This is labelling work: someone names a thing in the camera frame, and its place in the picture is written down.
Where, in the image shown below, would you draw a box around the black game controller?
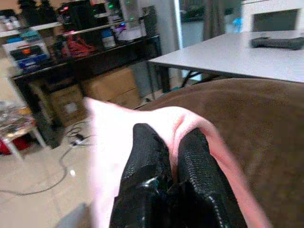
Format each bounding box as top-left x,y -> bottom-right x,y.
250,36 -> 304,51

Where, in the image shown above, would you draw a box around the large brown cardboard box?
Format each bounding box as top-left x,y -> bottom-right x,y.
81,67 -> 141,109

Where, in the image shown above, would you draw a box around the white cabinet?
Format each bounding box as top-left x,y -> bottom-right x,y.
240,0 -> 304,33

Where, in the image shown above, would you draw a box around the white power strip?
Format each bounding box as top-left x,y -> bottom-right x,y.
70,134 -> 86,147

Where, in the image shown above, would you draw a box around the brown curtain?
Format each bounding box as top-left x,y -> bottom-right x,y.
202,0 -> 227,41

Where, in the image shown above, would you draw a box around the grey floor cable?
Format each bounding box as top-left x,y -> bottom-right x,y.
0,123 -> 97,197

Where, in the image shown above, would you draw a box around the blue storage box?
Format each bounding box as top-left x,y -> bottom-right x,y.
9,45 -> 51,73

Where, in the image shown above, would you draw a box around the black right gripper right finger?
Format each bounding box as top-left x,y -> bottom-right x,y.
166,129 -> 248,228

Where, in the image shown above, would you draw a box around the black shelving rack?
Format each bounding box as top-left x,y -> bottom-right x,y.
10,4 -> 163,149

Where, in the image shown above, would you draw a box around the cardboard box with white label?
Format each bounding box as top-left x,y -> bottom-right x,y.
47,85 -> 86,128

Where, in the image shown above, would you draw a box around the small white side table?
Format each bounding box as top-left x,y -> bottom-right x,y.
0,103 -> 48,160

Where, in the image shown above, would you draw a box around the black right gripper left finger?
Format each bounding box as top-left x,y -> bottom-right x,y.
110,123 -> 174,228

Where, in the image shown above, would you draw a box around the red hangers bundle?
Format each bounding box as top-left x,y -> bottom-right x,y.
66,35 -> 97,57

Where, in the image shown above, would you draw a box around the brown fabric sofa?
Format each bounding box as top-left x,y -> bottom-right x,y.
134,77 -> 304,228

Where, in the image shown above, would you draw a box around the large white table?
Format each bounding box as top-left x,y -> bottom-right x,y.
146,29 -> 304,102

